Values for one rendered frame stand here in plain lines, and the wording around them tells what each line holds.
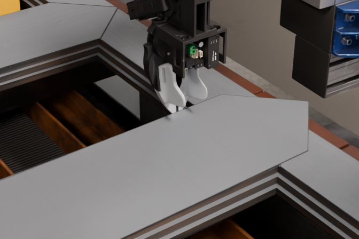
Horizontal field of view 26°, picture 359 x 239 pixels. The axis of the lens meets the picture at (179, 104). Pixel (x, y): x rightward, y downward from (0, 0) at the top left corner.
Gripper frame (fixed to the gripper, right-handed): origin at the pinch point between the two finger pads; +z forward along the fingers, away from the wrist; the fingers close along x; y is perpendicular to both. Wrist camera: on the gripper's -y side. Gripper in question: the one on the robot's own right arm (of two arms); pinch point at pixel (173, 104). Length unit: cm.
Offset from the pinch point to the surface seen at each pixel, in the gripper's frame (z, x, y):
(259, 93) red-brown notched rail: 2.8, 15.2, 1.4
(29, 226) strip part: 0.7, -28.2, 11.6
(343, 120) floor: 86, 122, -72
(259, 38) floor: 86, 140, -137
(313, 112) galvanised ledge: 17.5, 35.5, -6.2
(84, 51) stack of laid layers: 2.0, -0.5, -24.7
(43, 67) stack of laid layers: 2.6, -8.0, -24.7
